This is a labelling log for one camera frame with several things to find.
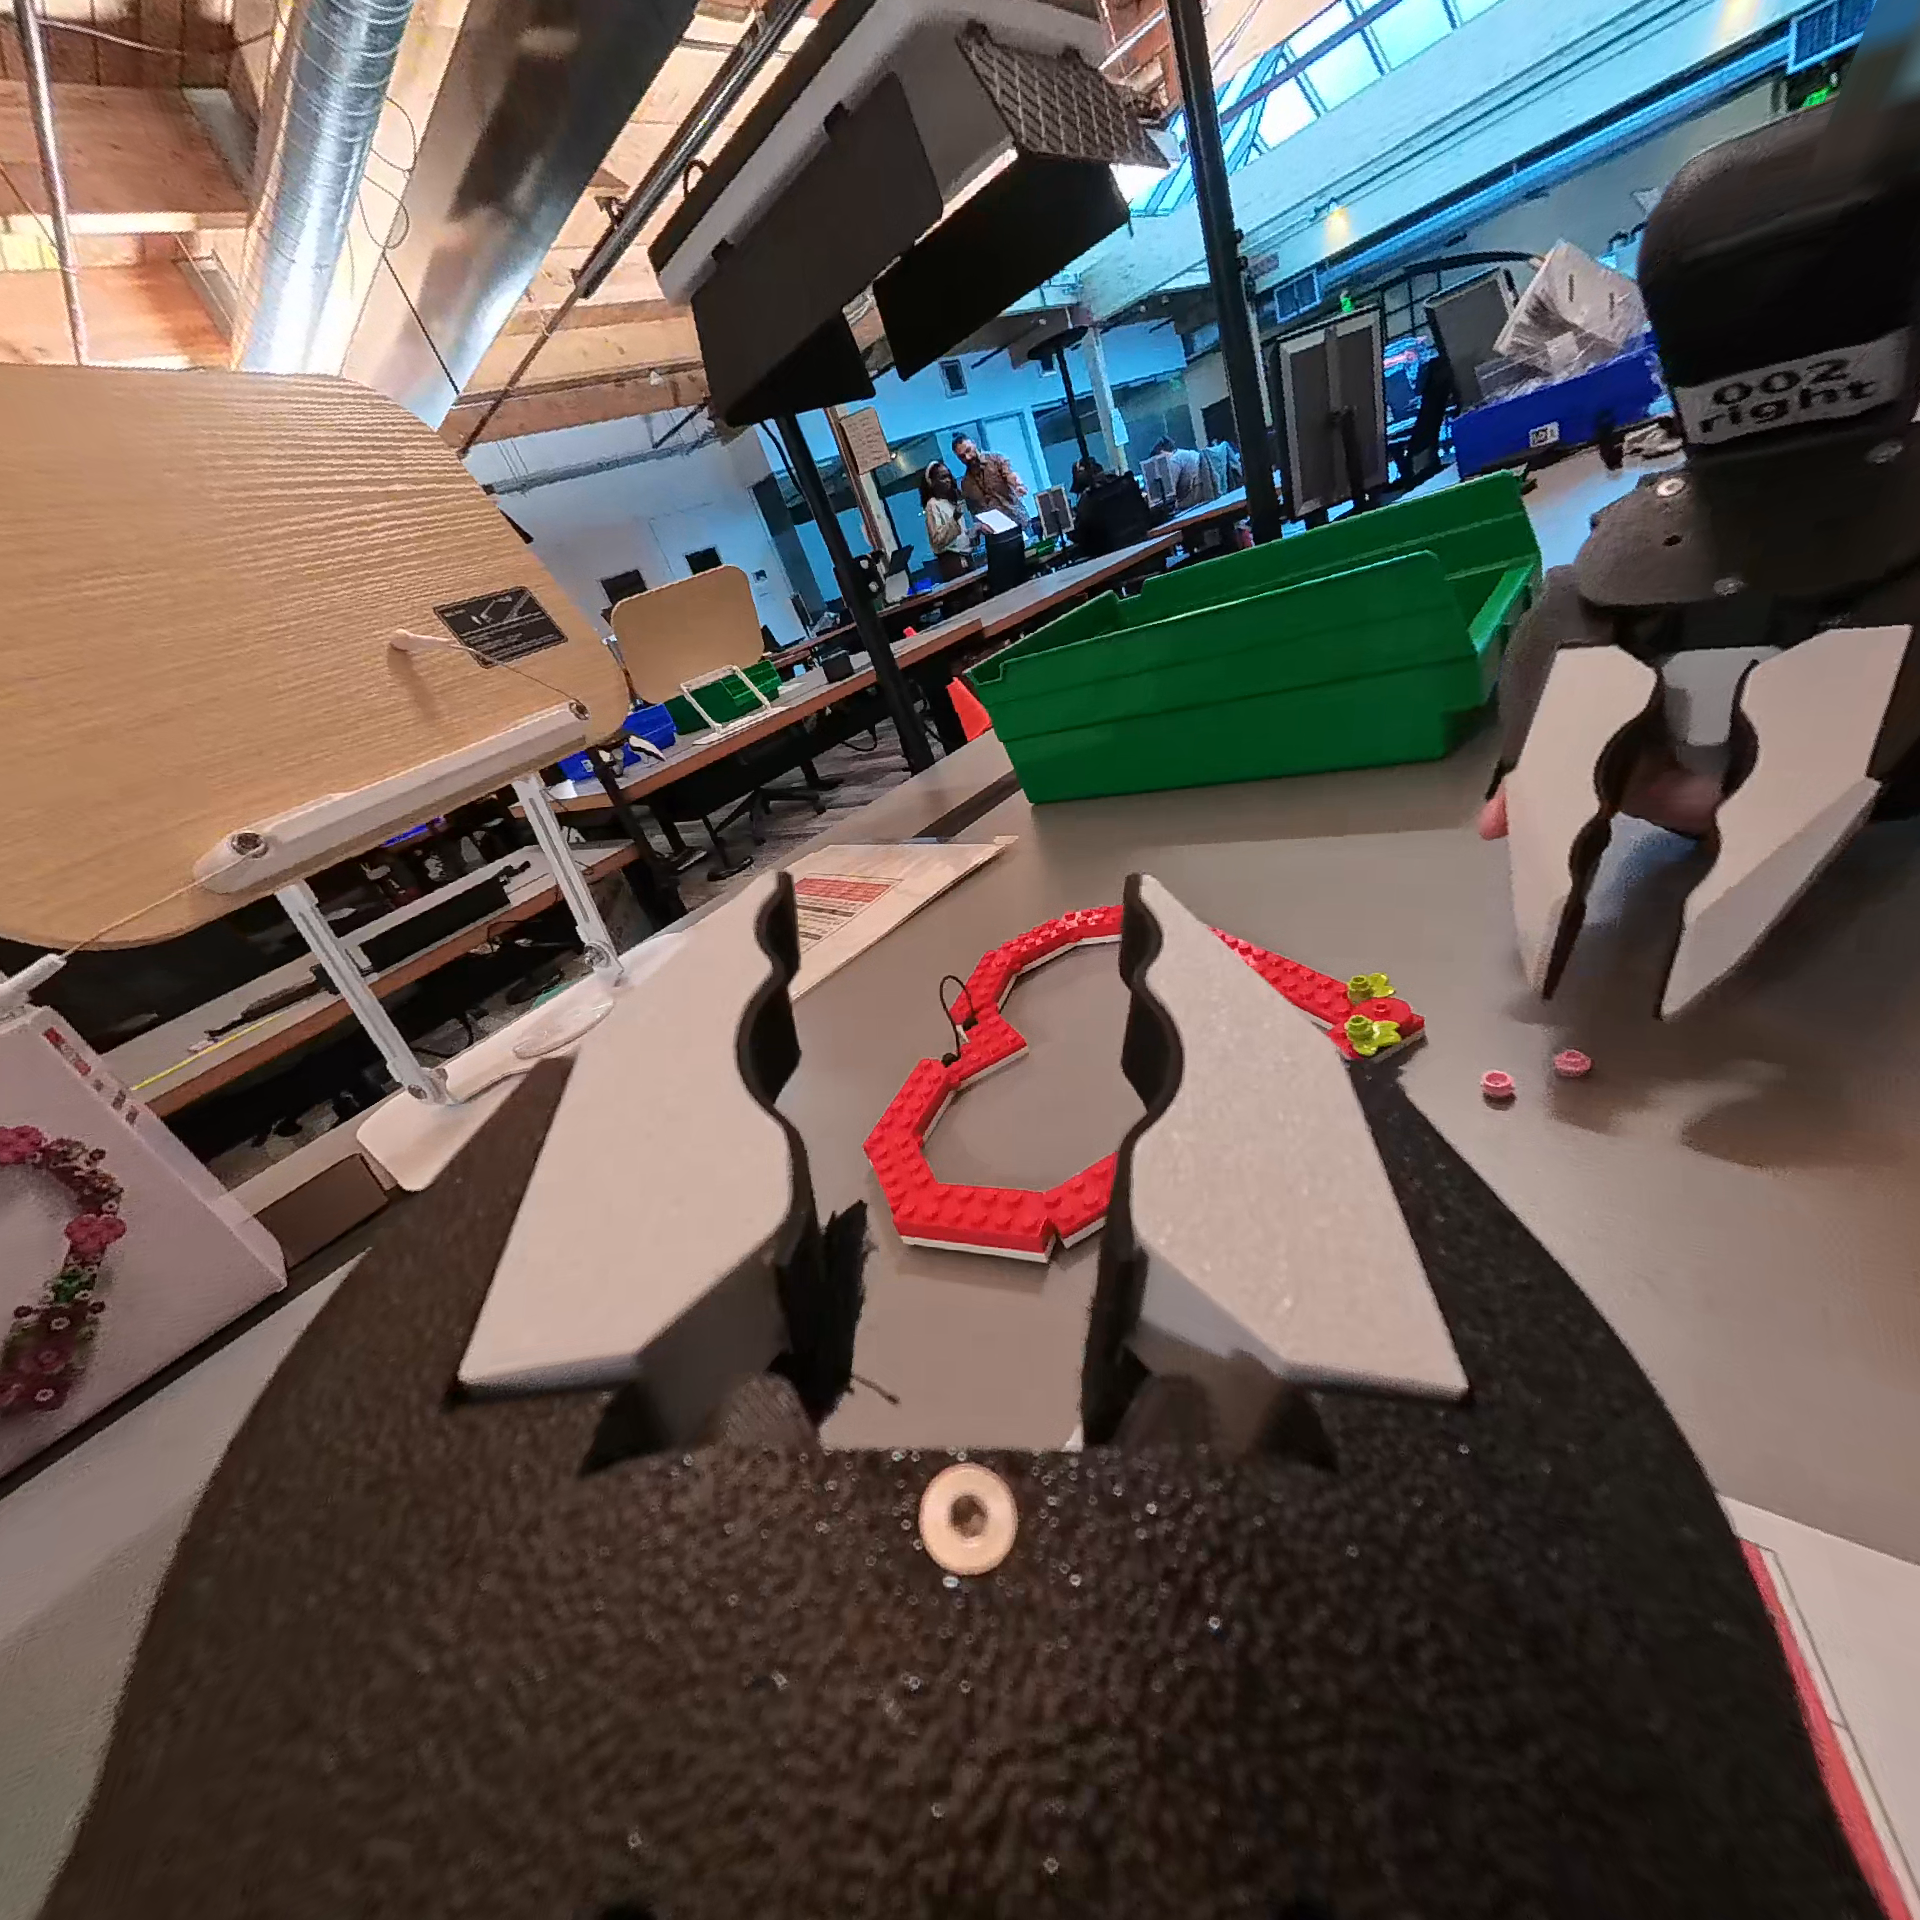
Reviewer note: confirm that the overhead studio light panel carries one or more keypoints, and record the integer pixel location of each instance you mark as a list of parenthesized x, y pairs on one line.
[(841, 135)]

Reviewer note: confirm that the black computer monitor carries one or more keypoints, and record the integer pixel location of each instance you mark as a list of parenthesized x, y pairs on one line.
[(1463, 324), (1332, 414)]

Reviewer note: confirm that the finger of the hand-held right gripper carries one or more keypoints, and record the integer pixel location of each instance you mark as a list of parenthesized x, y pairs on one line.
[(1560, 780), (1815, 766)]

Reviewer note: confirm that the lego box with flower heart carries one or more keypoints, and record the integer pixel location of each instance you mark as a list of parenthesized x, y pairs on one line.
[(91, 1319)]

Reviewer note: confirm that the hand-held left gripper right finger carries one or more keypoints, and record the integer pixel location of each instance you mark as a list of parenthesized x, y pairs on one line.
[(1274, 1201)]

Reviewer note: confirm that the silver ventilation duct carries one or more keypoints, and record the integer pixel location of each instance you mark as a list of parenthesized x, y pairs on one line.
[(324, 181)]

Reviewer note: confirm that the person's right hand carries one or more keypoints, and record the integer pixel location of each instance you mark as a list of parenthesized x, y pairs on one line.
[(1678, 796)]

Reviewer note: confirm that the clear plastic bags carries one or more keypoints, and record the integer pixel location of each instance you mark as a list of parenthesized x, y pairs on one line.
[(1567, 308)]

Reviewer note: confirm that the wooden book stand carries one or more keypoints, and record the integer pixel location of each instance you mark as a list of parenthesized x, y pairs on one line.
[(684, 631), (226, 631)]

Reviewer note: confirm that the red-edged instruction sheet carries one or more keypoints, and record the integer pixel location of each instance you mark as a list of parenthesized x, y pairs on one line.
[(1846, 1651)]

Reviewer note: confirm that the brown cardboard piece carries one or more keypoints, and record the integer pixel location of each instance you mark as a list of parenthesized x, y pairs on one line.
[(307, 1206)]

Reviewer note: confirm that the black light stand pole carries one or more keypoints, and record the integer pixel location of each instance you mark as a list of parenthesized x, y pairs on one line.
[(1224, 270), (848, 585)]

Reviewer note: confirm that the red lego heart frame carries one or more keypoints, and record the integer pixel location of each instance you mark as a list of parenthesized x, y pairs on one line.
[(960, 1192)]

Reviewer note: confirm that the blue plastic bin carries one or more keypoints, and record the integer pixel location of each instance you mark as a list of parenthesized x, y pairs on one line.
[(1544, 414)]

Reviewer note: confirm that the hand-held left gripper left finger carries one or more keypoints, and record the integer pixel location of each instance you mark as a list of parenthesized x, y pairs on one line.
[(661, 1184)]

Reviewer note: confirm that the lego instruction booklet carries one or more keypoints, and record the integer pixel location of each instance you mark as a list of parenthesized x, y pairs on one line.
[(887, 891)]

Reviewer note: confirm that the small green plastic bin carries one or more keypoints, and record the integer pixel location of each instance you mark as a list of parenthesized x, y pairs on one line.
[(734, 693)]

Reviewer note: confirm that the orange cone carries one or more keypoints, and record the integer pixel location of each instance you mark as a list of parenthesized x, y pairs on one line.
[(969, 708)]

